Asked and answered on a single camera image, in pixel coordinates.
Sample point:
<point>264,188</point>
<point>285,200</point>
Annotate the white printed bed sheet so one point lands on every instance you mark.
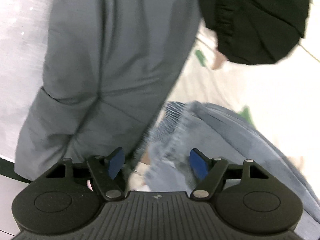
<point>282,98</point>

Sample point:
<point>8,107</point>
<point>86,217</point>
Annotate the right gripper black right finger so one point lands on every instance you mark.
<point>212,174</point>

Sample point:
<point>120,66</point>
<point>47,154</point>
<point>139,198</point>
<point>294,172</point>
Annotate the blue denim jeans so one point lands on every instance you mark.
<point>216,132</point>

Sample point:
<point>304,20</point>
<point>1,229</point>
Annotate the grey pillow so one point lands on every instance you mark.
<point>108,69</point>

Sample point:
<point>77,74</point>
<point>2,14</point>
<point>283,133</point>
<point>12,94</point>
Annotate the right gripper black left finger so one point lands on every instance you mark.
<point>100,171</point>

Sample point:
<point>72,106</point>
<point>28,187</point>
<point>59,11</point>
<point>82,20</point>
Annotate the black garment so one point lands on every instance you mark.
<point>256,31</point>

